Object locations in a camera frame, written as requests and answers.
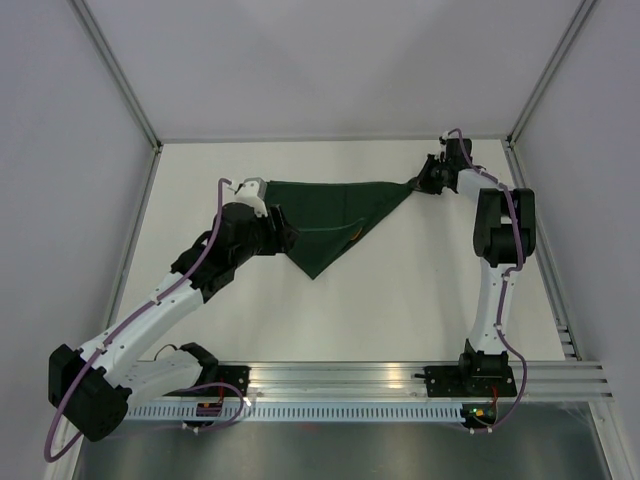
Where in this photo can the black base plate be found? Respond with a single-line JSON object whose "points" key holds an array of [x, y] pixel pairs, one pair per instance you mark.
{"points": [[237, 376], [451, 382]]}

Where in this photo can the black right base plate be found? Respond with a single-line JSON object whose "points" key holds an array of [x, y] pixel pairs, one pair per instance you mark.
{"points": [[451, 382]]}

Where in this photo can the right aluminium frame post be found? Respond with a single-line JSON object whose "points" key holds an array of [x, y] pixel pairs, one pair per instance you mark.
{"points": [[571, 33]]}

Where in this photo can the aluminium front rail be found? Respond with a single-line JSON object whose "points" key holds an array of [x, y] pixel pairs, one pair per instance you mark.
{"points": [[547, 381]]}

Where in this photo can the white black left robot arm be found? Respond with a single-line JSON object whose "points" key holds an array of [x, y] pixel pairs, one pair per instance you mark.
{"points": [[95, 385]]}

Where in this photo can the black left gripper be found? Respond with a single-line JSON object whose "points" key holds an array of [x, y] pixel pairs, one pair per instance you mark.
{"points": [[282, 240]]}

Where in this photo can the white slotted cable duct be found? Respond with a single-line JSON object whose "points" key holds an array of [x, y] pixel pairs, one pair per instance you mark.
{"points": [[262, 411]]}

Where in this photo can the aluminium frame post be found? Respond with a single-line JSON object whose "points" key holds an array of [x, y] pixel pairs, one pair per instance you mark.
{"points": [[571, 33], [96, 36]]}

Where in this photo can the dark green cloth napkin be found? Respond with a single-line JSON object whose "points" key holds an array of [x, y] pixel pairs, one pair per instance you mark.
{"points": [[327, 215]]}

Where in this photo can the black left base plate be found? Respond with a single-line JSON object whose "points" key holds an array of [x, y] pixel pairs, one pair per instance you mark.
{"points": [[237, 376]]}

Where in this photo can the left aluminium frame post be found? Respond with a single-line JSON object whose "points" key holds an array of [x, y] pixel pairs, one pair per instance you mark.
{"points": [[96, 36]]}

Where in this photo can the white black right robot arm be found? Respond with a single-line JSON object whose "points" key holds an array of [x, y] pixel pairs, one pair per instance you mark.
{"points": [[504, 237]]}

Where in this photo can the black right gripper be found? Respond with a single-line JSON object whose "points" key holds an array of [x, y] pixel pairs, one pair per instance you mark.
{"points": [[422, 183]]}

